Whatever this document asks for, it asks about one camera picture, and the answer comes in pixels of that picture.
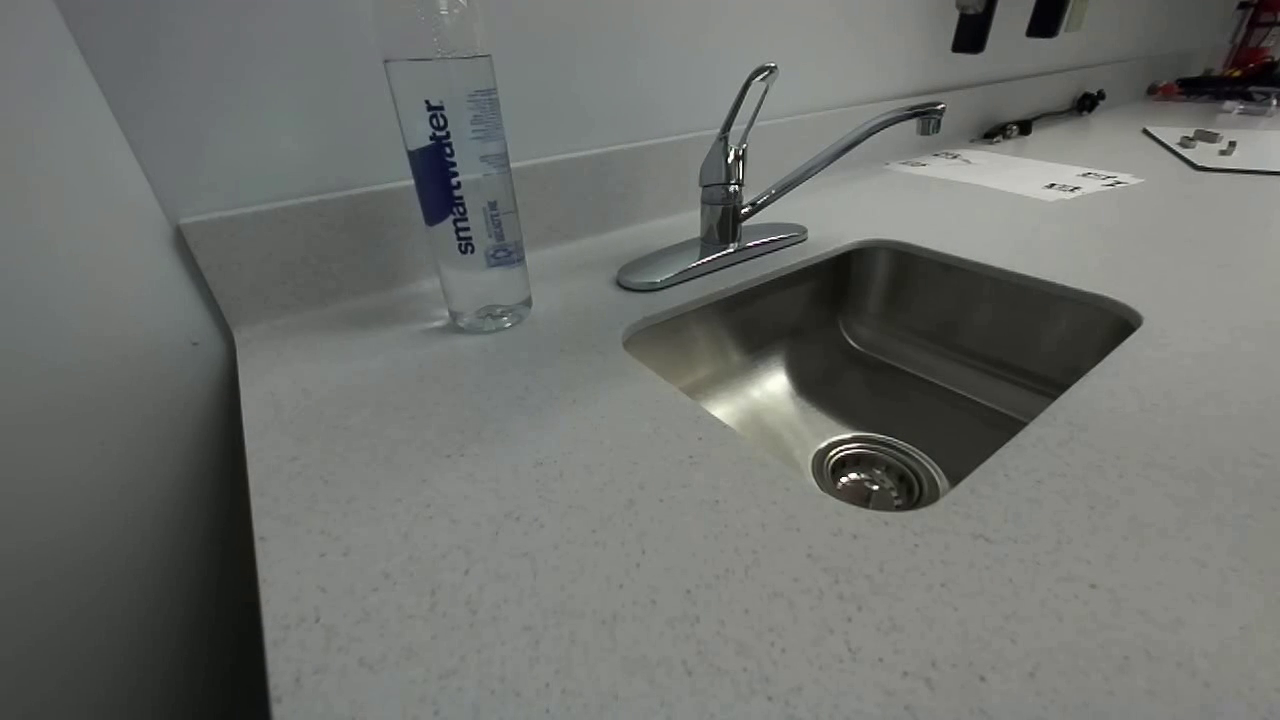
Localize white printed paper sheet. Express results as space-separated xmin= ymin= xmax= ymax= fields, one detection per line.
xmin=889 ymin=145 xmax=1142 ymax=207

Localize small grey metal parts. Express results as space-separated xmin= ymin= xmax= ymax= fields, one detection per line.
xmin=1175 ymin=124 xmax=1244 ymax=162

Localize red and black equipment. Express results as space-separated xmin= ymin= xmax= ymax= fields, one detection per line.
xmin=1146 ymin=0 xmax=1280 ymax=104

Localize white board with dark edge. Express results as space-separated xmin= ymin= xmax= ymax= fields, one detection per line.
xmin=1138 ymin=121 xmax=1280 ymax=182

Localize stainless steel sink basin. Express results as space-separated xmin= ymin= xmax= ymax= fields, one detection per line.
xmin=620 ymin=236 xmax=1146 ymax=516

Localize metal sink drain strainer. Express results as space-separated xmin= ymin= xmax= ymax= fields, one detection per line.
xmin=808 ymin=431 xmax=950 ymax=516

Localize clear smartwater bottle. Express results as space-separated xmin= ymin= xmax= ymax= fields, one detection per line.
xmin=375 ymin=0 xmax=537 ymax=335

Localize black cable with plug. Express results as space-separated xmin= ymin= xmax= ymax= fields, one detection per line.
xmin=976 ymin=89 xmax=1112 ymax=147

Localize chrome faucet loop handle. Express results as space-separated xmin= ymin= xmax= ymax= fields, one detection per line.
xmin=696 ymin=62 xmax=782 ymax=199

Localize chrome faucet base plate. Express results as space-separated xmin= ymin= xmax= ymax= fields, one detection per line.
xmin=611 ymin=174 xmax=812 ymax=295

